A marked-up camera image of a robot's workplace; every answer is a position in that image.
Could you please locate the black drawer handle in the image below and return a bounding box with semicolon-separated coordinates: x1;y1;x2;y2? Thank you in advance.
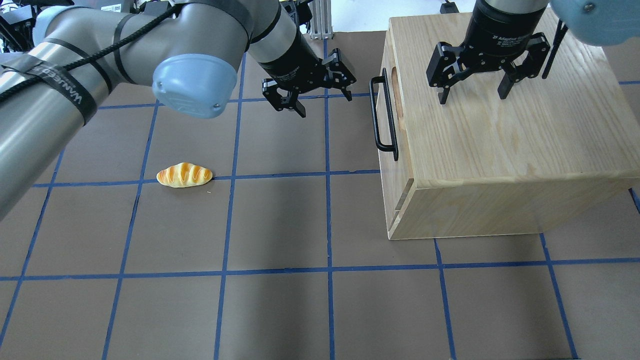
369;68;400;162

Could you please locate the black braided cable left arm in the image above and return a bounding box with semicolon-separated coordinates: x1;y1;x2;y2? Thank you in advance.
0;2;183;103

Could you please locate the wooden drawer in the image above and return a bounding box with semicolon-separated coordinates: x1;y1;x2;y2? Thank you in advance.
381;167;414;233
378;66;406;171

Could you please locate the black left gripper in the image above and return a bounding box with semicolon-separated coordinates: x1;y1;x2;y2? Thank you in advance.
254;35;357;118

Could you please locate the aluminium frame post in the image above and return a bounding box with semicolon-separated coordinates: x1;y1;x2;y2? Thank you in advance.
308;0;334;40

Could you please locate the toy bread loaf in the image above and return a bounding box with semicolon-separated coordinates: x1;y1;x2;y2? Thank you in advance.
156;162;214;189

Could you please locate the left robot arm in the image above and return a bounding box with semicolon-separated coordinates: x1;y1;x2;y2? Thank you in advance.
0;0;356;218

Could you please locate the wooden drawer cabinet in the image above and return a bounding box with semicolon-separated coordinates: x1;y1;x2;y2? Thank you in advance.
381;13;640;240

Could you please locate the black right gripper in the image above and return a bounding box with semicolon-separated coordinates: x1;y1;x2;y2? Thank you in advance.
426;0;551;105

